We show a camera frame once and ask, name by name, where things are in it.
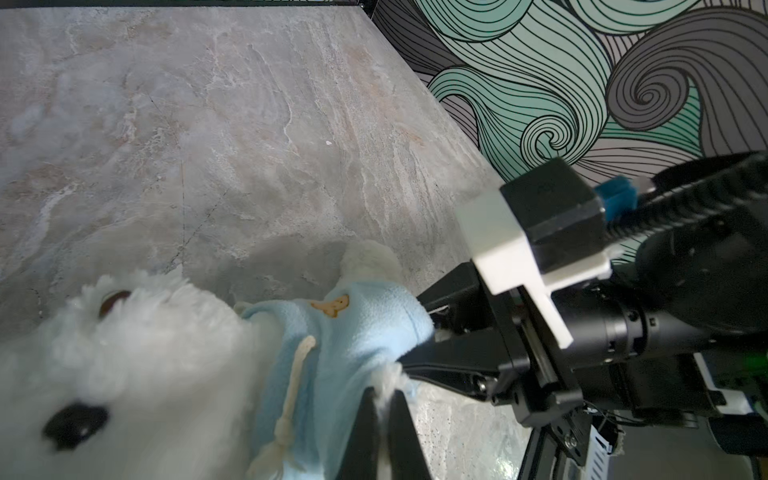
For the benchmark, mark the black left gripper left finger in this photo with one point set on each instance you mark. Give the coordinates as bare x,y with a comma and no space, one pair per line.
360,460

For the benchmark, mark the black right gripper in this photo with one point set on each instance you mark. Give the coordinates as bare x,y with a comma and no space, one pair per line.
626,354

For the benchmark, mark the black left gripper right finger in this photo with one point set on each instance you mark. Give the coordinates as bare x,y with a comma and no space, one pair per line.
405,453

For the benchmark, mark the white plush teddy bear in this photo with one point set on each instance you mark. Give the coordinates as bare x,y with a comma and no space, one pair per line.
146,376

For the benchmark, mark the light blue fleece hoodie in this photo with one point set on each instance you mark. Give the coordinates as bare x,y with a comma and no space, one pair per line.
330,352

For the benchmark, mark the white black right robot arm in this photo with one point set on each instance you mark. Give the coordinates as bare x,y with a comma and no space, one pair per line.
696,247

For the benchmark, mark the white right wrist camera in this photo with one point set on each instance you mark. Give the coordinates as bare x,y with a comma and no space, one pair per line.
545,231

